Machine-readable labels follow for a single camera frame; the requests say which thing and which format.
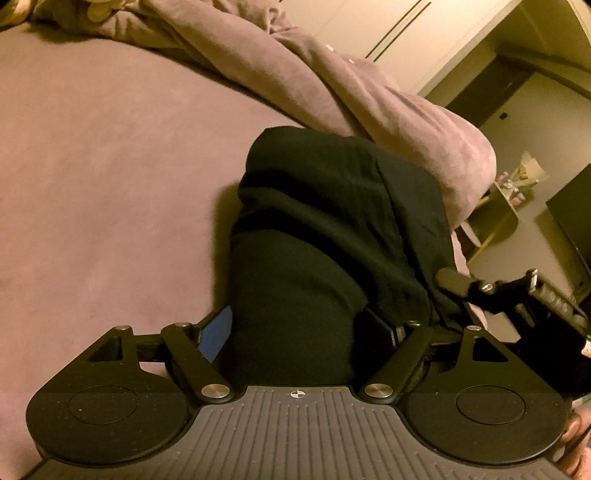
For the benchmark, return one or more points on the purple duvet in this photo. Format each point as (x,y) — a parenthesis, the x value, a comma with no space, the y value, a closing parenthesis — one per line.
(369,101)

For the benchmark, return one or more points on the yellow side table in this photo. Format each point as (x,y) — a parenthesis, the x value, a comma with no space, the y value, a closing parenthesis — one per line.
(496,221)

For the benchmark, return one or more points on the dark door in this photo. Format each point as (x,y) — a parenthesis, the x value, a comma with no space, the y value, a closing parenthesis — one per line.
(491,92)

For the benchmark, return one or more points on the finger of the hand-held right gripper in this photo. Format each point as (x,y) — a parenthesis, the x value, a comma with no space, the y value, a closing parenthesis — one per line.
(455,280)

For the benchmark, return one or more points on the black pants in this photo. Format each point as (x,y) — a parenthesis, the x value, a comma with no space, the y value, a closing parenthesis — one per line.
(304,240)

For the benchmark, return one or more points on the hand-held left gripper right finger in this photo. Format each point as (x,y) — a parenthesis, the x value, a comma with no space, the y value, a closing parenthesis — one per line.
(377,328)

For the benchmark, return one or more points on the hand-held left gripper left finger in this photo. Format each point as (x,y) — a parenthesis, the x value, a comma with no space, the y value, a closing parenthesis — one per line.
(217,334)

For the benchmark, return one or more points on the white wardrobe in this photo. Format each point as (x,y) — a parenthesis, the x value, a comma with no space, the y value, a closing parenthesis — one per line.
(369,23)

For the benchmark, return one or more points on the beige plush toy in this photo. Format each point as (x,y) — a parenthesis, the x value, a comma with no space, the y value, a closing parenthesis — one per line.
(102,9)

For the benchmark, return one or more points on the purple bed sheet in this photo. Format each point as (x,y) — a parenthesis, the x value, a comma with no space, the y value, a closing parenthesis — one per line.
(106,161)

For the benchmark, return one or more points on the cluster of small bottles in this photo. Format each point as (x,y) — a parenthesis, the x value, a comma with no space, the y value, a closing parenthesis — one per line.
(510,187)

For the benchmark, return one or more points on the black television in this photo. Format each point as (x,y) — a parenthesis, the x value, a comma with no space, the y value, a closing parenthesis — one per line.
(575,221)

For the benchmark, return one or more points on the white paper wrapped bouquet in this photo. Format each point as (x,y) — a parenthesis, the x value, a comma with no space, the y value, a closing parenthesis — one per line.
(533,166)

